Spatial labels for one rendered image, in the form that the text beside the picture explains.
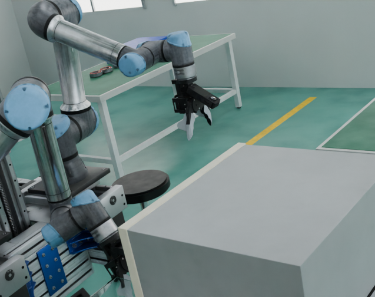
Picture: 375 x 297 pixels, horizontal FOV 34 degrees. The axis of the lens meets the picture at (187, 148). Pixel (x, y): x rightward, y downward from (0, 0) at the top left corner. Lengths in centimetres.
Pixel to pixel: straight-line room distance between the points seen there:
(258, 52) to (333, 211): 567
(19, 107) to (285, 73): 515
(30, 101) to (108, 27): 638
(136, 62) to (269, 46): 476
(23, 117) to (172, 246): 71
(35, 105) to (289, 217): 83
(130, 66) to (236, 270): 104
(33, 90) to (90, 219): 41
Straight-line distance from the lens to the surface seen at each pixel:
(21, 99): 168
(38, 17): 213
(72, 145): 226
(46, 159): 189
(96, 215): 181
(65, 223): 183
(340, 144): 293
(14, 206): 225
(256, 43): 671
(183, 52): 202
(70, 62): 228
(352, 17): 615
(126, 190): 334
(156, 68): 520
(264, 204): 117
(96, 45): 202
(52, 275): 223
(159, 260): 116
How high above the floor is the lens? 184
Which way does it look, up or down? 20 degrees down
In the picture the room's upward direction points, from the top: 12 degrees counter-clockwise
